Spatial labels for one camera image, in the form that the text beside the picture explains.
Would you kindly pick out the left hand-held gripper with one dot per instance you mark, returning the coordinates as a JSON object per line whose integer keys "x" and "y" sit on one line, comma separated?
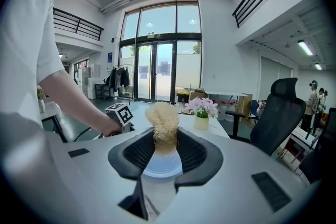
{"x": 124, "y": 114}

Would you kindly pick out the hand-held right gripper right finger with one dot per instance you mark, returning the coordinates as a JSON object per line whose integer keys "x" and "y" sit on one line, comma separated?
{"x": 236, "y": 178}

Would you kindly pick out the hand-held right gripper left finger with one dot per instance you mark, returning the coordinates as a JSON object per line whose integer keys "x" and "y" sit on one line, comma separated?
{"x": 92, "y": 178}

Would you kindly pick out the yellow sponge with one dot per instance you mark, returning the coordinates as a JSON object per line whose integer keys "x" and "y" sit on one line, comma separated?
{"x": 162, "y": 123}

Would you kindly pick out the big blue plate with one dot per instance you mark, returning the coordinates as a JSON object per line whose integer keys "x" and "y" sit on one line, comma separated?
{"x": 162, "y": 168}

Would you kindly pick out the person's left forearm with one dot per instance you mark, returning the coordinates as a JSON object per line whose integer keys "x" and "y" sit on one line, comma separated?
{"x": 71, "y": 97}

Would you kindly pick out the person's left hand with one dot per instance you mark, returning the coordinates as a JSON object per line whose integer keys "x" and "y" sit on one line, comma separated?
{"x": 113, "y": 127}

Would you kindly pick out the green hanging jacket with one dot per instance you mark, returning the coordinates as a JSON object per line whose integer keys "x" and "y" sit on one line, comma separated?
{"x": 113, "y": 80}

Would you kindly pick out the dark hanging jacket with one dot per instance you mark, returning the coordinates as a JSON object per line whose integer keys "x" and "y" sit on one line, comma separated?
{"x": 124, "y": 77}

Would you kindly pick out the black clothes rack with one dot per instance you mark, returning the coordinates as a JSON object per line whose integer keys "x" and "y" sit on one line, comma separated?
{"x": 119, "y": 66}

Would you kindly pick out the black bin yellow lid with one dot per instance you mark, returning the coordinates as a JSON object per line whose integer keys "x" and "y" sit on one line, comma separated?
{"x": 183, "y": 98}

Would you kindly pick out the clear water jug red cap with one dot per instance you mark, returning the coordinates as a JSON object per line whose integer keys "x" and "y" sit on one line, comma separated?
{"x": 232, "y": 108}
{"x": 222, "y": 111}

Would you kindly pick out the blue chair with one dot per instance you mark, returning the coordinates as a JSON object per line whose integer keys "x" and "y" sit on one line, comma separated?
{"x": 256, "y": 110}

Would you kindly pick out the brown wooden board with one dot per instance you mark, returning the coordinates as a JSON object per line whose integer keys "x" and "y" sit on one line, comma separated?
{"x": 245, "y": 107}

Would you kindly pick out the black mesh office chair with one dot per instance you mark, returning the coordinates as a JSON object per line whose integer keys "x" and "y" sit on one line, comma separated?
{"x": 278, "y": 118}

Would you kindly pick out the grey marble side table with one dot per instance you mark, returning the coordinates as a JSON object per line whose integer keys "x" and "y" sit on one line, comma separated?
{"x": 51, "y": 110}

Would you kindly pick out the large cardboard box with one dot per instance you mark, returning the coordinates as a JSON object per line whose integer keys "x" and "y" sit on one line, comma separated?
{"x": 197, "y": 95}

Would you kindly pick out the pink flowers in white vase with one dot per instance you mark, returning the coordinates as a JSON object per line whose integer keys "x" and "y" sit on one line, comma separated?
{"x": 201, "y": 110}

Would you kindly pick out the white folding table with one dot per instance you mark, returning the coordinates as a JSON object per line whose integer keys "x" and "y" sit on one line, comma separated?
{"x": 225, "y": 93}

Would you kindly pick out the black mesh visitor chair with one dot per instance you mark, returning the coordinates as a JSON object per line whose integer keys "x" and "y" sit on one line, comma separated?
{"x": 323, "y": 154}

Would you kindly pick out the glass entrance doors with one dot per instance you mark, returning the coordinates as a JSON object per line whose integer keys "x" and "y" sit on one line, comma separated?
{"x": 162, "y": 29}

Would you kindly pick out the long ceiling light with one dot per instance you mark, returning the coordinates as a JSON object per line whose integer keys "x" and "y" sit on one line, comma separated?
{"x": 318, "y": 66}
{"x": 305, "y": 47}

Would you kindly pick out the blue wall poster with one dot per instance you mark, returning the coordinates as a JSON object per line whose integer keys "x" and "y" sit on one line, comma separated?
{"x": 110, "y": 59}

